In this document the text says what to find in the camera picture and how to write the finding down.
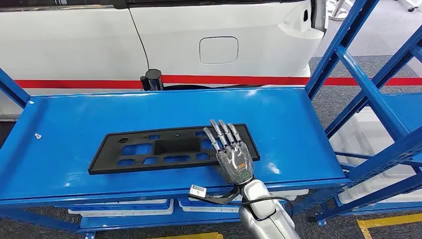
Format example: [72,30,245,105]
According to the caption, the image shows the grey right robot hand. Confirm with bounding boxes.
[203,119,255,185]

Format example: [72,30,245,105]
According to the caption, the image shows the black plastic car trim part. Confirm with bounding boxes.
[88,123,261,175]

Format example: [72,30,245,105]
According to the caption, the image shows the blue metal shelf rack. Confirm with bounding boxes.
[305,0,422,227]
[0,67,351,239]

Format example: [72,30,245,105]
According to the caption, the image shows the yellow floor tape square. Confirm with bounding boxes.
[356,214,422,239]
[148,232,224,239]

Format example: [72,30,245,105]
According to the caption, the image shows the white car body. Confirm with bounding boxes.
[0,0,328,121]

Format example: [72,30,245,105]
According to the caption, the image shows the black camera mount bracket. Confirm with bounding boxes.
[204,186,243,205]

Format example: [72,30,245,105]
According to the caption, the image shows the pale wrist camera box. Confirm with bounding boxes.
[189,184,208,199]

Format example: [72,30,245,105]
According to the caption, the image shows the black stanchion post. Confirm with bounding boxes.
[140,69,165,92]

